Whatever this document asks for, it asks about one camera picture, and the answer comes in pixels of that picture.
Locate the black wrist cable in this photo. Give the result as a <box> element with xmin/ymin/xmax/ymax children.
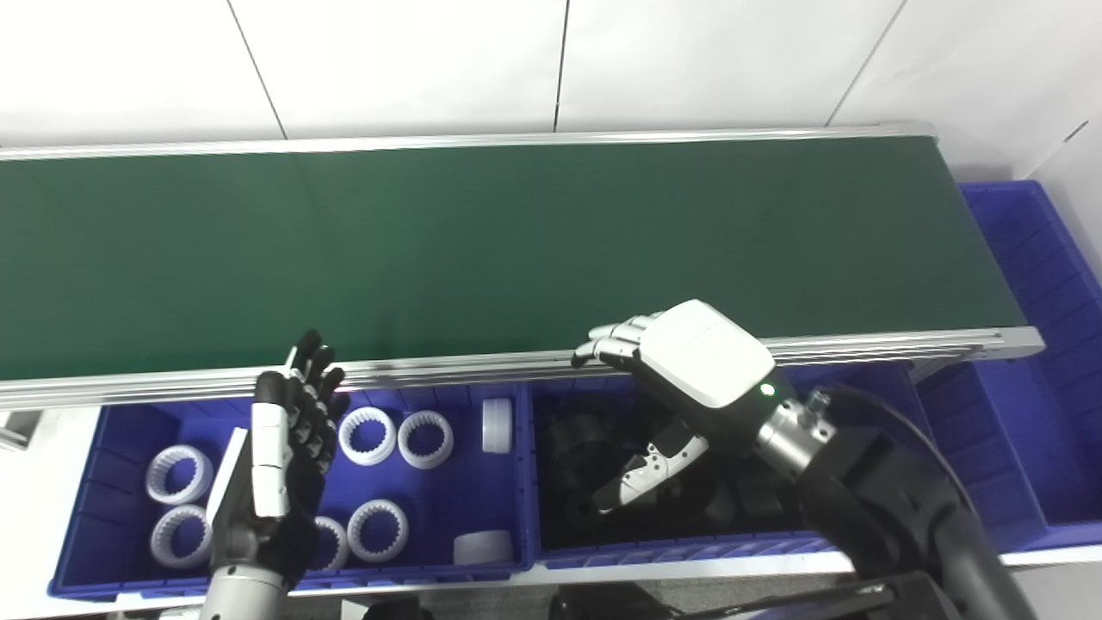
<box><xmin>809</xmin><ymin>383</ymin><xmax>982</xmax><ymax>518</ymax></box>

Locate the green conveyor belt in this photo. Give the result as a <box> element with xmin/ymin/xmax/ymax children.
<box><xmin>0</xmin><ymin>136</ymin><xmax>1028</xmax><ymax>382</ymax></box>
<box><xmin>0</xmin><ymin>121</ymin><xmax>1047</xmax><ymax>411</ymax></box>

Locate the aluminium conveyor leg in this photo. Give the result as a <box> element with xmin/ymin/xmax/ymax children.
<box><xmin>0</xmin><ymin>411</ymin><xmax>44</xmax><ymax>451</ymax></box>

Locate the blue bin with white parts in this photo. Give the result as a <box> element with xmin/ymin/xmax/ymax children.
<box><xmin>47</xmin><ymin>383</ymin><xmax>539</xmax><ymax>602</ymax></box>

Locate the white plastic cylinder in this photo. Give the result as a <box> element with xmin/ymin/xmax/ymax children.
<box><xmin>454</xmin><ymin>530</ymin><xmax>515</xmax><ymax>567</ymax></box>
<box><xmin>482</xmin><ymin>398</ymin><xmax>513</xmax><ymax>454</ymax></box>

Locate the black robot torso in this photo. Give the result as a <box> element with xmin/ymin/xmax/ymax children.
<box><xmin>551</xmin><ymin>575</ymin><xmax>957</xmax><ymax>620</ymax></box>

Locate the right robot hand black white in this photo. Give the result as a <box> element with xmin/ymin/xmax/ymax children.
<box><xmin>573</xmin><ymin>300</ymin><xmax>776</xmax><ymax>516</ymax></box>

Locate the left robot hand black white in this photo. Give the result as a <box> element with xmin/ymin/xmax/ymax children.
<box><xmin>207</xmin><ymin>330</ymin><xmax>350</xmax><ymax>591</ymax></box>

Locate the white toothed ring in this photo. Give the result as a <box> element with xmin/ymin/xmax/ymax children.
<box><xmin>150</xmin><ymin>505</ymin><xmax>213</xmax><ymax>569</ymax></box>
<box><xmin>338</xmin><ymin>406</ymin><xmax>398</xmax><ymax>466</ymax></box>
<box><xmin>348</xmin><ymin>499</ymin><xmax>410</xmax><ymax>563</ymax></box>
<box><xmin>310</xmin><ymin>515</ymin><xmax>350</xmax><ymax>571</ymax></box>
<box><xmin>145</xmin><ymin>445</ymin><xmax>214</xmax><ymax>505</ymax></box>
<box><xmin>398</xmin><ymin>411</ymin><xmax>455</xmax><ymax>470</ymax></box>

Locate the empty blue bin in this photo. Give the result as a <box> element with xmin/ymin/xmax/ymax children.
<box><xmin>917</xmin><ymin>179</ymin><xmax>1102</xmax><ymax>552</ymax></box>

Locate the blue bin with black parts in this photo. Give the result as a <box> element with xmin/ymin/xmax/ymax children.
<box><xmin>525</xmin><ymin>362</ymin><xmax>941</xmax><ymax>571</ymax></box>

